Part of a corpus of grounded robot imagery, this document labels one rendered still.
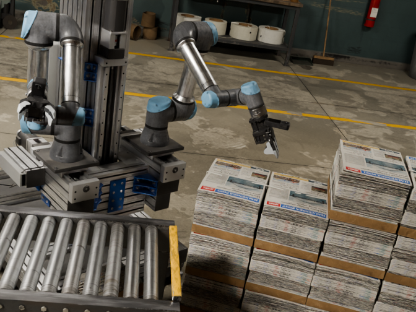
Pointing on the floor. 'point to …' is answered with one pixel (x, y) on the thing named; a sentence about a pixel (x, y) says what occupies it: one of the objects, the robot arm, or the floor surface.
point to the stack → (239, 272)
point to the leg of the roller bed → (162, 272)
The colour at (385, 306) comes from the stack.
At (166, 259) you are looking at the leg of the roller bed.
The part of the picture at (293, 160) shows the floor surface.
